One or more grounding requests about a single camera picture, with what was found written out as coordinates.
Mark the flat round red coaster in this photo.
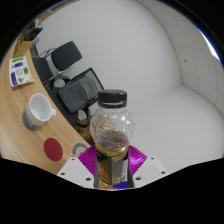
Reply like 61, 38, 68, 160
43, 137, 64, 162

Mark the black carton box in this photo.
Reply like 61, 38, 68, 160
25, 19, 44, 39

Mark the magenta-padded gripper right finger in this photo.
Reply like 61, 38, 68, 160
126, 144, 168, 189

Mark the white green purple leaflet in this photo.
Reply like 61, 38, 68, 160
9, 55, 35, 88

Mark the brown cardboard box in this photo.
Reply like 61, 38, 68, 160
13, 31, 36, 58

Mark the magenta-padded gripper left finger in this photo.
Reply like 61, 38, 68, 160
57, 144, 100, 190

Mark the grey backpack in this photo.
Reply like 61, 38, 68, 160
58, 75, 100, 114

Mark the clear bottle with black cap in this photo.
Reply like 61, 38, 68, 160
89, 88, 135, 186

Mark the grey and white mug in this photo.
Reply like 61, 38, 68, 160
22, 93, 57, 131

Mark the black mesh office chair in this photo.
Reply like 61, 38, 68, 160
46, 67, 105, 129

